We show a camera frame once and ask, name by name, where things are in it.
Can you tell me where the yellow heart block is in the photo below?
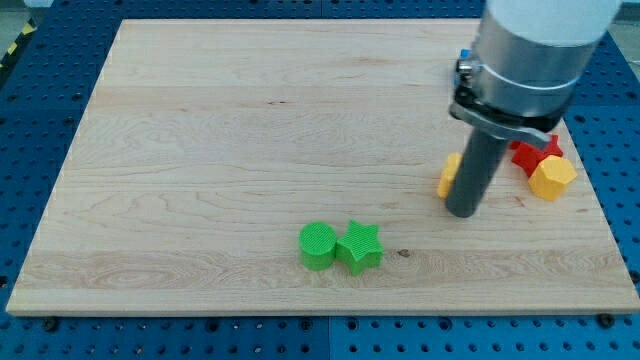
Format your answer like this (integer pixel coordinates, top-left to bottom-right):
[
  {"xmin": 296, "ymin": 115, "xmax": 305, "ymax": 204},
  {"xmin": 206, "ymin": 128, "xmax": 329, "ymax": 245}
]
[{"xmin": 436, "ymin": 153, "xmax": 462, "ymax": 199}]

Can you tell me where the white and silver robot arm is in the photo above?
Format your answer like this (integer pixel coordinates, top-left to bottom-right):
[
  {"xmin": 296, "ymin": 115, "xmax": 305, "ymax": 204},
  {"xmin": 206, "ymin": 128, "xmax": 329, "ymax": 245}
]
[{"xmin": 449, "ymin": 0, "xmax": 621, "ymax": 153}]

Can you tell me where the green cylinder block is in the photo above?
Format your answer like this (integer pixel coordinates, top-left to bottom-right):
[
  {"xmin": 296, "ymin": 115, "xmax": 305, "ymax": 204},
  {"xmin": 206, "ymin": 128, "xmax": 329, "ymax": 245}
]
[{"xmin": 299, "ymin": 222, "xmax": 337, "ymax": 271}]

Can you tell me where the green star block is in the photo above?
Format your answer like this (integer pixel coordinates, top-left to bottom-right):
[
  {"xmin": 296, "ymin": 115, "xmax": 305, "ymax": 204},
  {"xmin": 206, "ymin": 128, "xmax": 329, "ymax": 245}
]
[{"xmin": 336, "ymin": 220, "xmax": 384, "ymax": 276}]

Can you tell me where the wooden board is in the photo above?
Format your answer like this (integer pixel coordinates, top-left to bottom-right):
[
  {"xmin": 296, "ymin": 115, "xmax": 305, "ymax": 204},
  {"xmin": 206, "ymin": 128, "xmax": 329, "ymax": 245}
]
[{"xmin": 7, "ymin": 19, "xmax": 639, "ymax": 317}]

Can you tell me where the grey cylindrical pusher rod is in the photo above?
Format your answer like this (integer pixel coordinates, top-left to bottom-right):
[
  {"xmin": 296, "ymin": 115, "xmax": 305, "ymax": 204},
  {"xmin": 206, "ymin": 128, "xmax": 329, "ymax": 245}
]
[{"xmin": 445, "ymin": 129, "xmax": 509, "ymax": 218}]

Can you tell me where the red star block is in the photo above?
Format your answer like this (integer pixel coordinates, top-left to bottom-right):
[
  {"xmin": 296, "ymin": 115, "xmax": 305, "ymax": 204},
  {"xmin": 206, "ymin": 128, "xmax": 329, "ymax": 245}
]
[{"xmin": 508, "ymin": 134, "xmax": 564, "ymax": 177}]

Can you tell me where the yellow hexagon block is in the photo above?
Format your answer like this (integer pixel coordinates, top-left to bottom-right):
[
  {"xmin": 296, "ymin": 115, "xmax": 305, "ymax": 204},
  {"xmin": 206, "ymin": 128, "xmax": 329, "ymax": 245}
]
[{"xmin": 528, "ymin": 155, "xmax": 577, "ymax": 201}]

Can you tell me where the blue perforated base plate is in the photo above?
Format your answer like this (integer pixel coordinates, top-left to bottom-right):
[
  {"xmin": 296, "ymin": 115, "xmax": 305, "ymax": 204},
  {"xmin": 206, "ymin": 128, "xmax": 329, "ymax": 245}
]
[{"xmin": 1, "ymin": 0, "xmax": 639, "ymax": 359}]

